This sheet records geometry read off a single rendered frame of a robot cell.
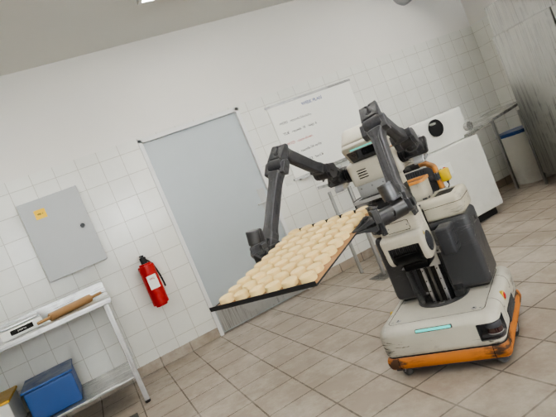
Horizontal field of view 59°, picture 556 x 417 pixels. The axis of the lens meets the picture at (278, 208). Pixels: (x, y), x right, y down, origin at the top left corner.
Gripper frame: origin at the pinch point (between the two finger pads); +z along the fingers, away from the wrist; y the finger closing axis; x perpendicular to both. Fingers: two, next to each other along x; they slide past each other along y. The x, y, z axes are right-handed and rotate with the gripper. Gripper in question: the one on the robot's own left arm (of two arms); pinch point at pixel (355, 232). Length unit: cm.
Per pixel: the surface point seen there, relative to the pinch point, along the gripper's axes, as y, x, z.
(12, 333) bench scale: 9, 248, 190
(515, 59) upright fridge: -7, 283, -334
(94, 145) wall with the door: -104, 336, 81
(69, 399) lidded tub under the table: 73, 245, 178
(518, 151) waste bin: 100, 351, -351
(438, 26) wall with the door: -78, 411, -357
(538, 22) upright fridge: -31, 249, -341
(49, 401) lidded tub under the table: 67, 243, 190
